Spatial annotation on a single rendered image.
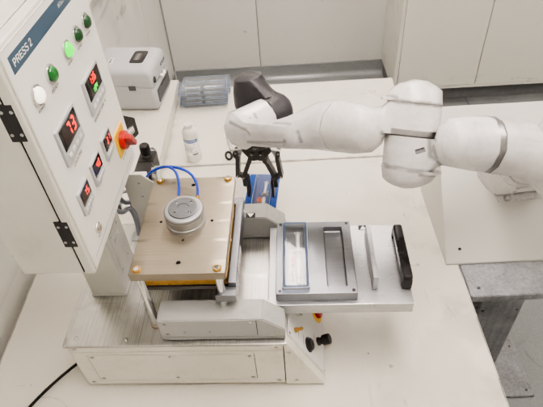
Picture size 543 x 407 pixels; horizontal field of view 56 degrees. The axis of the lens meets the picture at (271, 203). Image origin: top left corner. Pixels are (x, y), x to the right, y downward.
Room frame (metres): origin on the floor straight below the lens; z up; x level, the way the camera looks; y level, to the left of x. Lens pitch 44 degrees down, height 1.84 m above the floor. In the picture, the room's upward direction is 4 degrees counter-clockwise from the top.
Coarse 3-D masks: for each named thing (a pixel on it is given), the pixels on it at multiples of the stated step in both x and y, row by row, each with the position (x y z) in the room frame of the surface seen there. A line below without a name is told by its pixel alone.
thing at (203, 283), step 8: (232, 224) 0.77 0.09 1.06; (232, 232) 0.75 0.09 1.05; (160, 280) 0.64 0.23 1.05; (168, 280) 0.64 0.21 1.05; (176, 280) 0.64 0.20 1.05; (184, 280) 0.63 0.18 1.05; (192, 280) 0.63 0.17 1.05; (200, 280) 0.63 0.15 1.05; (208, 280) 0.63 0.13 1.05; (224, 280) 0.63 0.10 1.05; (152, 288) 0.64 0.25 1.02; (160, 288) 0.64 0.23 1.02; (168, 288) 0.64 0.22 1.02; (176, 288) 0.64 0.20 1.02; (184, 288) 0.63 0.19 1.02; (192, 288) 0.63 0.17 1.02; (200, 288) 0.63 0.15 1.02; (208, 288) 0.63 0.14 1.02
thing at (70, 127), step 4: (72, 112) 0.70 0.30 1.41; (72, 116) 0.69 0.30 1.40; (68, 120) 0.68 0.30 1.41; (72, 120) 0.69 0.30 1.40; (68, 124) 0.67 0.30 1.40; (72, 124) 0.68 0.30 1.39; (76, 124) 0.69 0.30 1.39; (64, 128) 0.65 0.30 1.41; (68, 128) 0.67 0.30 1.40; (72, 128) 0.68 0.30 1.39; (76, 128) 0.69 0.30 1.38; (64, 132) 0.65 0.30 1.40; (68, 132) 0.66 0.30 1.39; (72, 132) 0.67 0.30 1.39; (64, 136) 0.65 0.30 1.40; (68, 136) 0.66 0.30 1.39; (72, 136) 0.67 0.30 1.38; (64, 140) 0.64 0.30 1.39; (68, 140) 0.65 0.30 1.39; (68, 144) 0.65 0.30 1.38
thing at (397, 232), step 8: (400, 224) 0.77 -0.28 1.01; (392, 232) 0.77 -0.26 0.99; (400, 232) 0.75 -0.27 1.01; (400, 240) 0.73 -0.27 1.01; (400, 248) 0.71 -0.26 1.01; (400, 256) 0.69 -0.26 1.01; (408, 256) 0.68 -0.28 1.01; (400, 264) 0.67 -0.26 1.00; (408, 264) 0.66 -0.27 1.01; (408, 272) 0.64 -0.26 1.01; (408, 280) 0.63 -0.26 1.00; (408, 288) 0.63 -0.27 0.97
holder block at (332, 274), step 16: (320, 224) 0.81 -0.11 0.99; (336, 224) 0.80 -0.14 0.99; (320, 240) 0.76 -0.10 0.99; (336, 240) 0.77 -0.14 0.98; (320, 256) 0.71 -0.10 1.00; (336, 256) 0.72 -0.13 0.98; (352, 256) 0.71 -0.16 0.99; (320, 272) 0.67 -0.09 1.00; (336, 272) 0.68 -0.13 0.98; (352, 272) 0.66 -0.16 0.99; (320, 288) 0.63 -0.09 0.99; (336, 288) 0.63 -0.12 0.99; (352, 288) 0.62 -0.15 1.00
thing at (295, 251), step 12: (288, 228) 0.79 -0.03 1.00; (300, 228) 0.79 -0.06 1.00; (288, 240) 0.76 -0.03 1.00; (300, 240) 0.76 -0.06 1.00; (288, 252) 0.72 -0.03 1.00; (300, 252) 0.72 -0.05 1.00; (288, 264) 0.69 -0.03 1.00; (300, 264) 0.69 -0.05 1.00; (288, 276) 0.66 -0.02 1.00; (300, 276) 0.66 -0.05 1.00
